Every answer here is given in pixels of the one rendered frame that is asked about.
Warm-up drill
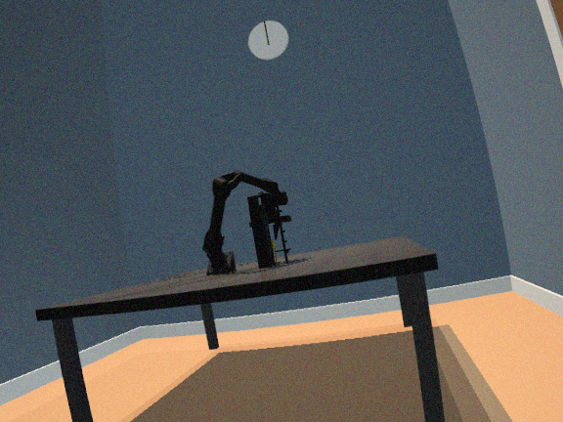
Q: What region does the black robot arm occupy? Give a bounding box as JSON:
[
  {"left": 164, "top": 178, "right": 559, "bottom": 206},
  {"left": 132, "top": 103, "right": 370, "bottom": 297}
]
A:
[{"left": 202, "top": 170, "right": 288, "bottom": 267}]

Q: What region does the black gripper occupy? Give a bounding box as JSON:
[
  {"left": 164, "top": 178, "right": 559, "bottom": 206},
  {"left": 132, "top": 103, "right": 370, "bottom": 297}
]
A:
[{"left": 266, "top": 208, "right": 291, "bottom": 240}]

